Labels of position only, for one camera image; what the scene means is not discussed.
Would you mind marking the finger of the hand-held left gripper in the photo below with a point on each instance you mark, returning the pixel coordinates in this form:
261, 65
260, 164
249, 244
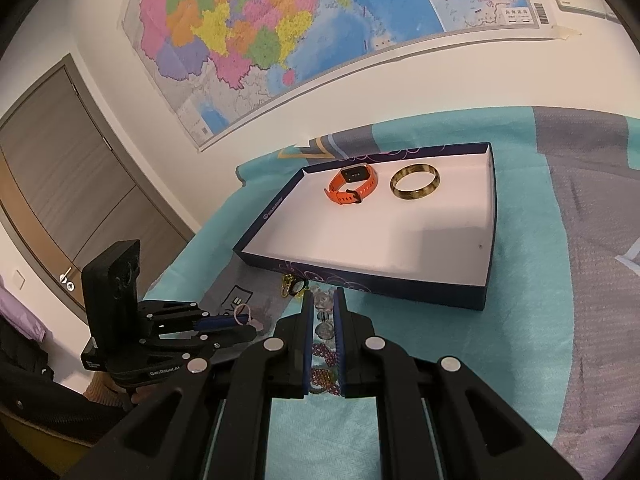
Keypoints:
220, 341
220, 321

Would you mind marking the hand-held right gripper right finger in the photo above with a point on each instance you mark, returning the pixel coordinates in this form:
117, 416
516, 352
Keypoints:
339, 345

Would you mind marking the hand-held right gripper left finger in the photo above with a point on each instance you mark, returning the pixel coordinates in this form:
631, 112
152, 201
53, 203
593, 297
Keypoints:
303, 345

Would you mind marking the gold green pendant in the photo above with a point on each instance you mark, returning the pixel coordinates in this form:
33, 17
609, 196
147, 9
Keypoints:
287, 285

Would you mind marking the navy cardboard box tray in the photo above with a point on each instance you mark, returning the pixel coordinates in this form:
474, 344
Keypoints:
380, 230

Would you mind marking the person's left forearm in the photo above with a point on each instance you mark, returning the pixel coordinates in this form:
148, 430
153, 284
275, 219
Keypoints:
45, 395

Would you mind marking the person's left hand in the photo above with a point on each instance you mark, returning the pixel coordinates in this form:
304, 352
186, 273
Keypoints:
102, 390

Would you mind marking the purple cloth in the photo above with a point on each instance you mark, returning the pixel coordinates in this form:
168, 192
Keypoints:
20, 315

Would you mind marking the grey brown door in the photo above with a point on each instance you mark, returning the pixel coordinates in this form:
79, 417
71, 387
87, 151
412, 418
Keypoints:
65, 170

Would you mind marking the yellow object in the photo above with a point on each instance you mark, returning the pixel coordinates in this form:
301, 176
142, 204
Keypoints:
35, 435

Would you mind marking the orange smart watch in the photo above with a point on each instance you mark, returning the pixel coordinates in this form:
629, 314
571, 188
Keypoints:
350, 185

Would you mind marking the amber bangle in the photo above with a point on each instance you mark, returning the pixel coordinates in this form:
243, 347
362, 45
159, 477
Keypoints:
415, 184

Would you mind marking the teal grey printed blanket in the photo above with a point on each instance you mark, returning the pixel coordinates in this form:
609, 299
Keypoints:
550, 310

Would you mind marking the masking tape strip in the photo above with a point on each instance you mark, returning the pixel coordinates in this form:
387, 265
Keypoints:
567, 33

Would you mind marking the white wall switch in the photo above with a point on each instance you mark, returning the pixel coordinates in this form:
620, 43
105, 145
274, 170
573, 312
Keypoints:
19, 280

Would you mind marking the colourful wall map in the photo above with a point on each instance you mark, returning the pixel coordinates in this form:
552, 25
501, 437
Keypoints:
300, 25

